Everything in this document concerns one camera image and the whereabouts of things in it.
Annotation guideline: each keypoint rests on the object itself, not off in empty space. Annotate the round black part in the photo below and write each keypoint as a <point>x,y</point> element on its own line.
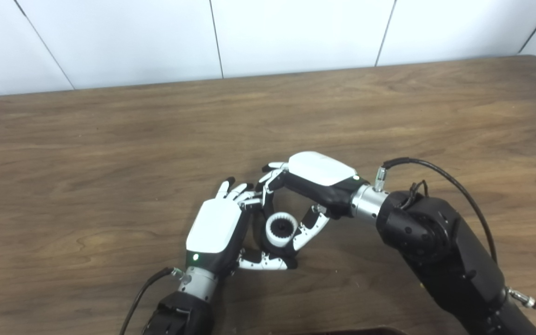
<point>283,228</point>

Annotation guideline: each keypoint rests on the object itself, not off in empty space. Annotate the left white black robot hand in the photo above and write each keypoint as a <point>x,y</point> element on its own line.
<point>214,228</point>

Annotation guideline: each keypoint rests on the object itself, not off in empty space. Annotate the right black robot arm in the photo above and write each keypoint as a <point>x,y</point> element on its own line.
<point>435,251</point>

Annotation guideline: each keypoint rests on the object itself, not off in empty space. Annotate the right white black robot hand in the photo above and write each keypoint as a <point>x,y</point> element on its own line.
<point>319,172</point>

